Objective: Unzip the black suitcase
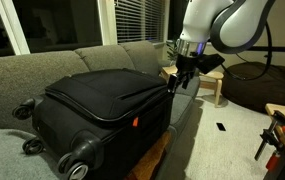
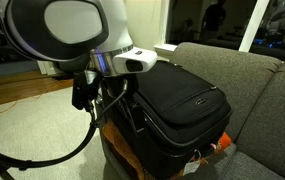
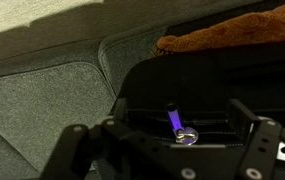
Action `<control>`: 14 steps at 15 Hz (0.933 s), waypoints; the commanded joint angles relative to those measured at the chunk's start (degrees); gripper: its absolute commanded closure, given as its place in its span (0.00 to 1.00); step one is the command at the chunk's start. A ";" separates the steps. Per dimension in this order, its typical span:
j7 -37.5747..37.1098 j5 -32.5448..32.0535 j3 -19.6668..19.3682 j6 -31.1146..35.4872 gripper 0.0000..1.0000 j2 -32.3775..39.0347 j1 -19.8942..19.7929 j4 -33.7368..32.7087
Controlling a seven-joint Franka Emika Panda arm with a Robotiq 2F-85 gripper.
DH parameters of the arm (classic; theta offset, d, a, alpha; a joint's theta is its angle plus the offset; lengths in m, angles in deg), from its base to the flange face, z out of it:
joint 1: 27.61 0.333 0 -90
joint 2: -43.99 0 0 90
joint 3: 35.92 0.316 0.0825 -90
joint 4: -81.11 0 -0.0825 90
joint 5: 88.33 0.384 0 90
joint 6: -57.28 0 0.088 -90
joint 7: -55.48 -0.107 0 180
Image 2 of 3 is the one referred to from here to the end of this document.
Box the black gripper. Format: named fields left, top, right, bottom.
left=99, top=73, right=147, bottom=135

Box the black fabric wheeled suitcase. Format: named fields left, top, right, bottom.
left=100, top=59, right=234, bottom=180

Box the white luggage tag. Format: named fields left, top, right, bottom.
left=182, top=161, right=202, bottom=177

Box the grey fabric sofa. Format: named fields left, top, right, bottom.
left=95, top=41, right=285, bottom=180

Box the white framed window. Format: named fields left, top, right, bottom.
left=153, top=0, right=285, bottom=62

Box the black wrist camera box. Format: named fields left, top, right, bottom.
left=71, top=70, right=100, bottom=112

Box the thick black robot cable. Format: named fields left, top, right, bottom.
left=0, top=78, right=130, bottom=172

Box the thin orange cord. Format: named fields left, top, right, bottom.
left=0, top=93, right=45, bottom=118

